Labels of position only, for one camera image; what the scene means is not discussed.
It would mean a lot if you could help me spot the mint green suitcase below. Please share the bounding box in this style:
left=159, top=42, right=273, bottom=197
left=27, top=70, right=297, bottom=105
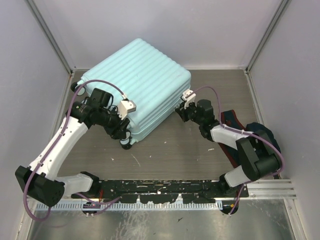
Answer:
left=70, top=38, right=191, bottom=150

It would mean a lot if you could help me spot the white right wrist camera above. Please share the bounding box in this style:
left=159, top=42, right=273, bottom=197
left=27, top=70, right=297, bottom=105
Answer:
left=181, top=89, right=196, bottom=109

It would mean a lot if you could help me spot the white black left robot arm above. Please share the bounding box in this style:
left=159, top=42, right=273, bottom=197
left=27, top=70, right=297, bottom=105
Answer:
left=15, top=88, right=137, bottom=207

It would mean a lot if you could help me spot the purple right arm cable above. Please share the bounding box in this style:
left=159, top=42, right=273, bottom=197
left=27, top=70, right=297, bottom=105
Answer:
left=187, top=85, right=287, bottom=216

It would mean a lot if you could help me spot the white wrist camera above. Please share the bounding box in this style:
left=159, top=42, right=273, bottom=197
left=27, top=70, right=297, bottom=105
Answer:
left=117, top=100, right=137, bottom=120
left=181, top=89, right=196, bottom=109

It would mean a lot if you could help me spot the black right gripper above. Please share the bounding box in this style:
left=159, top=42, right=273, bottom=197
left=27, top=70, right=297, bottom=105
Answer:
left=177, top=98, right=204, bottom=126

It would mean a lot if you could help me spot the aluminium front rail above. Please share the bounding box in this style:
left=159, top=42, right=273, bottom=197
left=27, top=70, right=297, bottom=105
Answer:
left=24, top=178, right=297, bottom=201

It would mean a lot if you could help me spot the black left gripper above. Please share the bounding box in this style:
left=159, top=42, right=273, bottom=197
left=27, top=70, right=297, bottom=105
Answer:
left=97, top=106, right=130, bottom=139

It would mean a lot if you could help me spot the navy garment with red trim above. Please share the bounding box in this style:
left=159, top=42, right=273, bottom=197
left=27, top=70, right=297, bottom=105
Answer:
left=215, top=109, right=283, bottom=169

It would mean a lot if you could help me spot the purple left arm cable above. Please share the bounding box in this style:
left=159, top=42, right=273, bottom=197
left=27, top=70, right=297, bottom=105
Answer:
left=22, top=79, right=129, bottom=222

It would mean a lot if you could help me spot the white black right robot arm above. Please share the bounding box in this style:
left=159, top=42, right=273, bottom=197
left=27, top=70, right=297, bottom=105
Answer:
left=175, top=99, right=284, bottom=197

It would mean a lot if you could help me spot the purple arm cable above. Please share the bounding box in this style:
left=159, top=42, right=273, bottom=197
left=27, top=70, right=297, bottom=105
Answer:
left=22, top=79, right=129, bottom=222
left=187, top=85, right=287, bottom=216

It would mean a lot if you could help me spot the slotted cable duct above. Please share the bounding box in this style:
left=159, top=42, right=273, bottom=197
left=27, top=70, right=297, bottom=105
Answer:
left=51, top=200, right=223, bottom=211

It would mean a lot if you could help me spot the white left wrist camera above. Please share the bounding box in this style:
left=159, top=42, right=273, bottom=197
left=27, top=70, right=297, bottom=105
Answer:
left=117, top=100, right=137, bottom=120

